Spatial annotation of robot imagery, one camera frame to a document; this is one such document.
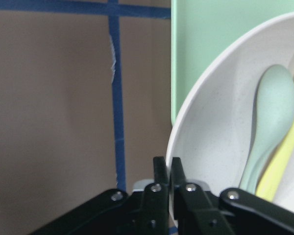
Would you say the yellow plastic fork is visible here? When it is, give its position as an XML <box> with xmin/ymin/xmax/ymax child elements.
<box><xmin>256</xmin><ymin>121</ymin><xmax>294</xmax><ymax>202</ymax></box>

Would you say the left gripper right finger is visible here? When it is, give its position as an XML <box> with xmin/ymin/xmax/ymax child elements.
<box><xmin>171</xmin><ymin>157</ymin><xmax>235</xmax><ymax>235</ymax></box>

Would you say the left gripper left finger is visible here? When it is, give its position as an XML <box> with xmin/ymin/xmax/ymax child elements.
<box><xmin>127</xmin><ymin>157</ymin><xmax>169</xmax><ymax>235</ymax></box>

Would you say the pale green plastic spoon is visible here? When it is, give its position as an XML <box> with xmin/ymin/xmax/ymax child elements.
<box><xmin>240</xmin><ymin>65</ymin><xmax>294</xmax><ymax>194</ymax></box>

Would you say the light green tray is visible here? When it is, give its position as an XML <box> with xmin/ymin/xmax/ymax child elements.
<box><xmin>171</xmin><ymin>0</ymin><xmax>294</xmax><ymax>123</ymax></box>

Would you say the white round plate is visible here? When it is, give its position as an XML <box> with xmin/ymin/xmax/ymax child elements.
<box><xmin>165</xmin><ymin>10</ymin><xmax>294</xmax><ymax>235</ymax></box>

